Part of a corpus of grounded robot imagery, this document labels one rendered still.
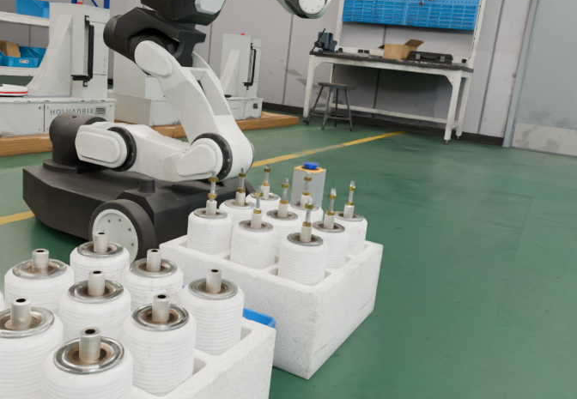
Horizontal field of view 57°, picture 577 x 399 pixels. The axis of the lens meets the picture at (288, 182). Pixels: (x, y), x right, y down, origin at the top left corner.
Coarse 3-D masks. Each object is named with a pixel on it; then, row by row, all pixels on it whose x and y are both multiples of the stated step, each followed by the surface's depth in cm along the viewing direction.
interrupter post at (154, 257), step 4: (148, 252) 84; (152, 252) 84; (156, 252) 84; (160, 252) 85; (148, 256) 84; (152, 256) 84; (156, 256) 84; (160, 256) 85; (148, 260) 85; (152, 260) 84; (156, 260) 84; (160, 260) 85; (148, 264) 85; (152, 264) 84; (156, 264) 85; (160, 264) 85; (148, 268) 85; (152, 268) 85; (156, 268) 85; (160, 268) 86
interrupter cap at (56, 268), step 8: (16, 264) 80; (24, 264) 81; (32, 264) 82; (48, 264) 82; (56, 264) 82; (64, 264) 82; (16, 272) 78; (24, 272) 78; (32, 272) 79; (48, 272) 80; (56, 272) 80; (64, 272) 80
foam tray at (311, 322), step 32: (192, 256) 113; (224, 256) 114; (352, 256) 123; (256, 288) 106; (288, 288) 103; (320, 288) 103; (352, 288) 117; (288, 320) 104; (320, 320) 103; (352, 320) 122; (288, 352) 105; (320, 352) 107
